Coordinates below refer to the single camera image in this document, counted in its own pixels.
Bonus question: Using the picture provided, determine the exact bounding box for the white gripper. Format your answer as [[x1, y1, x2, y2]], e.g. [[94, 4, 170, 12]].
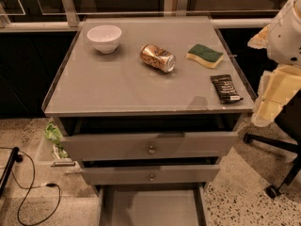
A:
[[247, 1, 301, 127]]

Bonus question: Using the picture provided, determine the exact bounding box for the orange soda can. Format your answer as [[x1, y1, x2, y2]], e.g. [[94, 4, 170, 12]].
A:
[[140, 44, 176, 73]]

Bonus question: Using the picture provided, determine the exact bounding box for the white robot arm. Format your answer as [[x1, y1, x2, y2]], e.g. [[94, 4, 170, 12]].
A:
[[247, 0, 301, 127]]

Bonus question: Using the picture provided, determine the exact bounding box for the grey drawer cabinet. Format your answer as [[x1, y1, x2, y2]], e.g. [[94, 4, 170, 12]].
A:
[[41, 15, 261, 226]]

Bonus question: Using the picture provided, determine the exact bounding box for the grey middle drawer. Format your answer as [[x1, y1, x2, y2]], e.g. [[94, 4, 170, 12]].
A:
[[82, 165, 220, 185]]

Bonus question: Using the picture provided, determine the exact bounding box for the grey drawer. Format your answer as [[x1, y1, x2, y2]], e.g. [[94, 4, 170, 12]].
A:
[[61, 132, 238, 161], [82, 165, 220, 185], [97, 183, 210, 226]]

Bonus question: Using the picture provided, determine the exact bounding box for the grey bottom drawer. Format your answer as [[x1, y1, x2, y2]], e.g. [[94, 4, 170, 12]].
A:
[[97, 183, 210, 226]]

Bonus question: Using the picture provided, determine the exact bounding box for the grey top drawer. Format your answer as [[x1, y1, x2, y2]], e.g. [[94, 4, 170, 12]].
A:
[[61, 132, 238, 161]]

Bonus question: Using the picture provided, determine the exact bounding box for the black snack packet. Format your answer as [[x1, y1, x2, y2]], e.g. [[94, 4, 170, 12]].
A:
[[210, 74, 243, 104]]

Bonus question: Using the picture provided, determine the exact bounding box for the black office chair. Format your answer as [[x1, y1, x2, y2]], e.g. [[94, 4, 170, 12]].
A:
[[244, 91, 301, 199]]

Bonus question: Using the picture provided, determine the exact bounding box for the green and yellow sponge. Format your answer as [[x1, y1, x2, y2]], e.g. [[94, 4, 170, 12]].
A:
[[186, 44, 224, 69]]

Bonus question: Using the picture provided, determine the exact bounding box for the white ceramic bowl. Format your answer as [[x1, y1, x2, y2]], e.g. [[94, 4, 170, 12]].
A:
[[87, 25, 122, 54]]

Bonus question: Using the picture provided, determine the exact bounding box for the green bag in bin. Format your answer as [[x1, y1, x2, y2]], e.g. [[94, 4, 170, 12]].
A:
[[44, 121, 68, 158]]

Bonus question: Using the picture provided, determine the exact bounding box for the clear plastic bin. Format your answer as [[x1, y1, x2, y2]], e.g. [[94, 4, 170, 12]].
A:
[[35, 126, 81, 174]]

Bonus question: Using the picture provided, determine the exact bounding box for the black stand leg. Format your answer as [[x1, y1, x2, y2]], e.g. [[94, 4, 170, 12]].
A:
[[0, 147, 19, 197]]

